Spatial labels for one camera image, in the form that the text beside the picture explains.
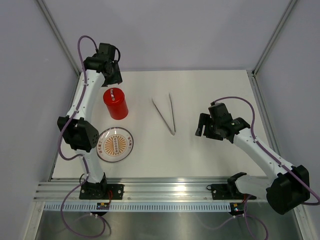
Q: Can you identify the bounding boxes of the stainless steel tongs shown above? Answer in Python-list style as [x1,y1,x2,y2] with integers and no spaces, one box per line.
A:
[151,92,177,136]

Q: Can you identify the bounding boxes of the red round lid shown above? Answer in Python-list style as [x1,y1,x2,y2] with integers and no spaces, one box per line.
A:
[103,87,125,107]

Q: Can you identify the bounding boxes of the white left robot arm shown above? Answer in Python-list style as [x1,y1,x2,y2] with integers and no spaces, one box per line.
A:
[57,43,122,200]

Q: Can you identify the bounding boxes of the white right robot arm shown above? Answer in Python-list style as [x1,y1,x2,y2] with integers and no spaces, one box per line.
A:
[195,103,310,215]

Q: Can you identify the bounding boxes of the red cylindrical lunch container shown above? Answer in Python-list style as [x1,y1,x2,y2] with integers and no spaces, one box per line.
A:
[106,95,129,120]

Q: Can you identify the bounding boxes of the white plate with red print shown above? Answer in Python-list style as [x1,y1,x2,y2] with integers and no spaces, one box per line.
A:
[96,127,134,163]

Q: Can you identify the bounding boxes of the aluminium right side rail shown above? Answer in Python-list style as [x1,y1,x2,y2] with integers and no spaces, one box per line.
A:
[246,70,292,170]

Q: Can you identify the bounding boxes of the aluminium rail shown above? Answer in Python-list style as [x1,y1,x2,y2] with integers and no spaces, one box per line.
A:
[33,177,305,203]
[246,70,292,170]

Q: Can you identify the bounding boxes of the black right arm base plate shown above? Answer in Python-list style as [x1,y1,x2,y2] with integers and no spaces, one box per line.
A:
[206,183,248,201]

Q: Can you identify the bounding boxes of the aluminium left frame post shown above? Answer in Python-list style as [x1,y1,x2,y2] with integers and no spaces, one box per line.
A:
[34,0,81,78]

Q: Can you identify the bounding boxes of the aluminium frame post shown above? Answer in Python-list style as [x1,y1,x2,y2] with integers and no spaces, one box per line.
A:
[34,0,81,78]
[251,0,300,78]

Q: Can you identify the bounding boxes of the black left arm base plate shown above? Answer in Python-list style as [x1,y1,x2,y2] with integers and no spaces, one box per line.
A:
[79,182,125,200]

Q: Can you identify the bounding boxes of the aluminium right frame post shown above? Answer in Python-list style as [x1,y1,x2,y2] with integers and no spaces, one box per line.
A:
[251,0,300,78]

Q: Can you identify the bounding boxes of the aluminium front rail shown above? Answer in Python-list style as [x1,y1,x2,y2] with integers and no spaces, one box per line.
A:
[33,177,305,203]

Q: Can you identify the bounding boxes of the white slotted cable duct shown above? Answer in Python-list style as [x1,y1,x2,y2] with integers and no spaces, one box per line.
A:
[44,202,231,212]

